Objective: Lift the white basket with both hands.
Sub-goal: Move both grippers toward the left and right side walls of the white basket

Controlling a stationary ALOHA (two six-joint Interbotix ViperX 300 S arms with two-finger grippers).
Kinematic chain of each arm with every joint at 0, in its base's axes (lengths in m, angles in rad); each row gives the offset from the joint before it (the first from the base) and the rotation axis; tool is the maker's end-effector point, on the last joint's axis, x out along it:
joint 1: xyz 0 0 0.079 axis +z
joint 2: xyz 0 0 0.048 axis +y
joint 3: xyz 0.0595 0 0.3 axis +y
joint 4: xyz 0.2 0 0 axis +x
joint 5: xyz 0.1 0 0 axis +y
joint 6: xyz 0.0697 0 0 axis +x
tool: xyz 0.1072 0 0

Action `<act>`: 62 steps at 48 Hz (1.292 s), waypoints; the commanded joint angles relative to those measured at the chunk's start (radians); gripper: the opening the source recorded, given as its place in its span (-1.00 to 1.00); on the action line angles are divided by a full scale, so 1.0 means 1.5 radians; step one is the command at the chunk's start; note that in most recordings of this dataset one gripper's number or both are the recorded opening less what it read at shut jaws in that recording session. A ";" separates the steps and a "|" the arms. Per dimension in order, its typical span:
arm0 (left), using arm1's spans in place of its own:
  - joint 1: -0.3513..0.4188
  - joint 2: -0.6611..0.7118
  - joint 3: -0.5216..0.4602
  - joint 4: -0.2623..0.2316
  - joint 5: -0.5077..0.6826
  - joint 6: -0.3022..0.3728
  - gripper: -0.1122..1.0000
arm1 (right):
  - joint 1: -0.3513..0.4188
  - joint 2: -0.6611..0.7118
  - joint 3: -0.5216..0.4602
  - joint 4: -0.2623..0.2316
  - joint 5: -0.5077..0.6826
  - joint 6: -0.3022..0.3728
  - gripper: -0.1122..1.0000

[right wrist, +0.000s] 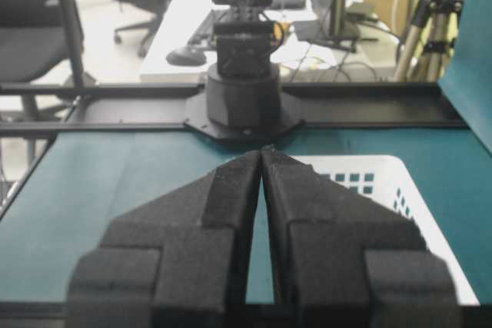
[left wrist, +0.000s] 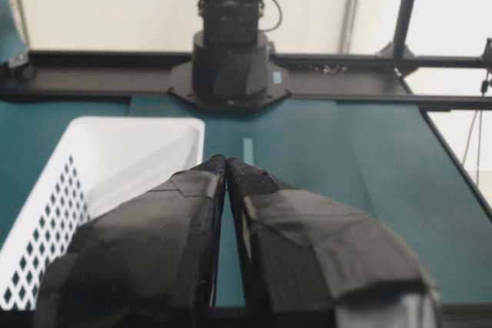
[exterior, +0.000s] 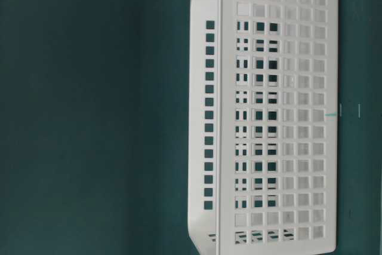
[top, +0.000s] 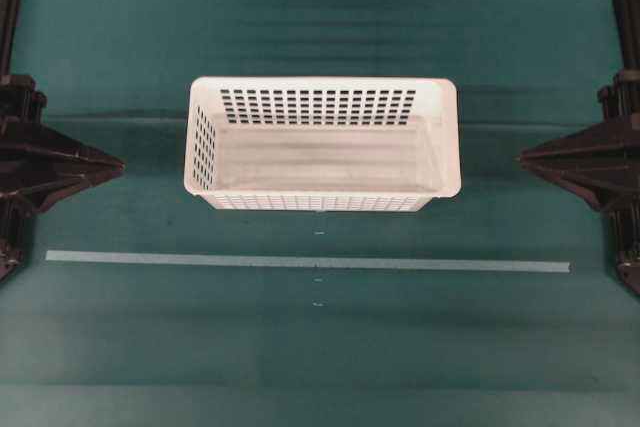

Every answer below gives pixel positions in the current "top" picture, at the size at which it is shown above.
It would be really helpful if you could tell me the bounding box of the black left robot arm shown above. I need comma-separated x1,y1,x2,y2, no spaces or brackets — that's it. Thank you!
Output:
1,75,125,280

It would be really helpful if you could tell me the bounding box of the black left frame post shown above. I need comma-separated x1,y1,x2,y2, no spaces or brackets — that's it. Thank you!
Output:
0,0,21,75

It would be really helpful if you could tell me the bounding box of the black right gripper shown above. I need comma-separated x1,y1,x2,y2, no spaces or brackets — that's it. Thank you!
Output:
518,70,640,212

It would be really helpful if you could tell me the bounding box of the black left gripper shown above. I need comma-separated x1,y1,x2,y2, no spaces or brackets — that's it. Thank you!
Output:
1,75,124,216

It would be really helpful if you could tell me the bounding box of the black frame post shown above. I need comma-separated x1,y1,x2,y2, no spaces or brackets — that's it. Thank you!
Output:
0,0,21,75
613,0,639,70

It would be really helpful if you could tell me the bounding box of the black right frame post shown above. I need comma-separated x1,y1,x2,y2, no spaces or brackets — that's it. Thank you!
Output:
613,0,639,70

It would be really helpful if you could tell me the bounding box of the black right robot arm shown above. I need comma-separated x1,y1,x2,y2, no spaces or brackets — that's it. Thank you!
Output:
518,69,639,293

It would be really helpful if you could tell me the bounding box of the pale tape strip on table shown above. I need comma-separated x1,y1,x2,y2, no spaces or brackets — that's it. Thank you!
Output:
45,250,570,274

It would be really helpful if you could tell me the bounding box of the green table cloth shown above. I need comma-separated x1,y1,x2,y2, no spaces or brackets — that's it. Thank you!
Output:
1,0,639,426

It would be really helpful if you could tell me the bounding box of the white perforated plastic basket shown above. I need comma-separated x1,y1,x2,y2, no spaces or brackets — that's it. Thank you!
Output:
184,76,462,212

